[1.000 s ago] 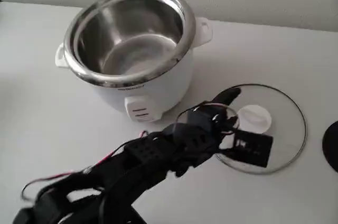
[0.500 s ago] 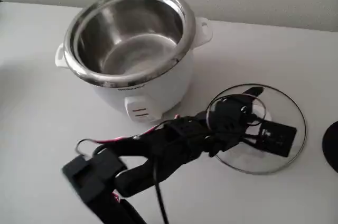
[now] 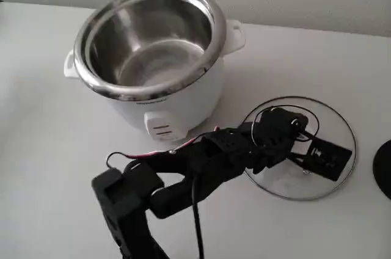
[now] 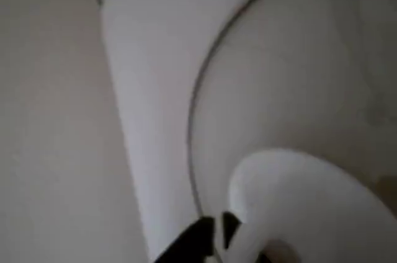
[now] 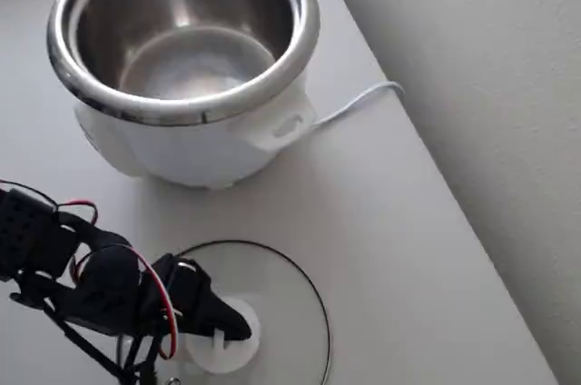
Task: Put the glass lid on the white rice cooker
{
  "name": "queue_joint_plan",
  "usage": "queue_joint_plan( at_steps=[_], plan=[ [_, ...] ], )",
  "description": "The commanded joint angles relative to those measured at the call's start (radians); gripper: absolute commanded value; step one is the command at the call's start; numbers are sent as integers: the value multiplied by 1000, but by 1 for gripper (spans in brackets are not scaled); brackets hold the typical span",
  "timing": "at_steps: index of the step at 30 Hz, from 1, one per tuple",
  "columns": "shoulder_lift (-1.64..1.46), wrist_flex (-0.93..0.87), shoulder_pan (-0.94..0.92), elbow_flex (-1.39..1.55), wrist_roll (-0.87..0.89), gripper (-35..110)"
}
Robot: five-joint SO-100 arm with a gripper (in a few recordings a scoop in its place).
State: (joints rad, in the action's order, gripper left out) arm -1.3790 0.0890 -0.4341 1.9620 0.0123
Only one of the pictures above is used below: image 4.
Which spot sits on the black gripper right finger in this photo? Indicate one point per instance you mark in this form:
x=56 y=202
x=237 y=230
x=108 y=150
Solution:
x=229 y=229

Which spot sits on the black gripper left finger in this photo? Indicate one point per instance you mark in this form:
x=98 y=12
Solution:
x=195 y=241

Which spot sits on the glass lid with white knob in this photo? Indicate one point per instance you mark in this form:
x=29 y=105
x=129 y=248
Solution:
x=294 y=198

